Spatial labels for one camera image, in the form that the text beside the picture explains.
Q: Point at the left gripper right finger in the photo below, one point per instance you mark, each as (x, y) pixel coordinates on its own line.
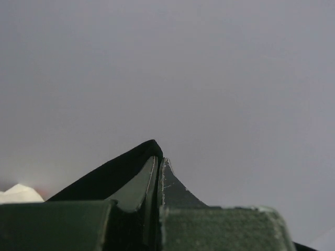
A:
(172, 193)

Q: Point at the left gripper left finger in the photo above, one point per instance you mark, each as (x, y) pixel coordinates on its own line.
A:
(133, 220)

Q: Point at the black t shirt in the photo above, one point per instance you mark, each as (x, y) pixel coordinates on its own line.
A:
(208, 228)

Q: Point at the white t shirt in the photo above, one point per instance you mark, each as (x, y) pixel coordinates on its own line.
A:
(20, 194)

